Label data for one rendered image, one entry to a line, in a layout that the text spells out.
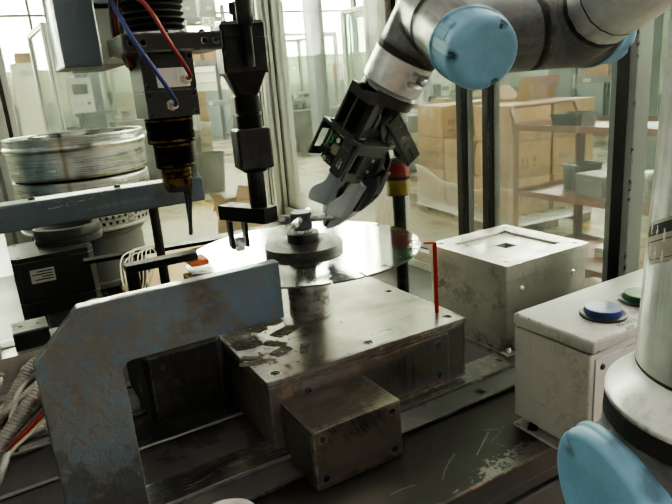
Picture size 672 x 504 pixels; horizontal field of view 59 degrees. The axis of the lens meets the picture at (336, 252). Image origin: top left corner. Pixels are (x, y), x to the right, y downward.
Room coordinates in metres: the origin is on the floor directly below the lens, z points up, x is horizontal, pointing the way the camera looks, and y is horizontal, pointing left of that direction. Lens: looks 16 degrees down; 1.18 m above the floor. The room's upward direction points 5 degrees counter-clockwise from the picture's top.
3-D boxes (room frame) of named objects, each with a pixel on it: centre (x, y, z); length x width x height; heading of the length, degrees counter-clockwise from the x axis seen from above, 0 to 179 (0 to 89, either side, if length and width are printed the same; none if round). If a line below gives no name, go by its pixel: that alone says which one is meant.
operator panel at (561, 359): (0.68, -0.35, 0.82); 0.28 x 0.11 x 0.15; 119
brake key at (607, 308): (0.63, -0.30, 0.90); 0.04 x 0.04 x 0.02
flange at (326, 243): (0.83, 0.04, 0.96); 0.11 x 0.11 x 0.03
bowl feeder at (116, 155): (1.41, 0.58, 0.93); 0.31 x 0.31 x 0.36
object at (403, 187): (1.08, -0.12, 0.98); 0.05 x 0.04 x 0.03; 29
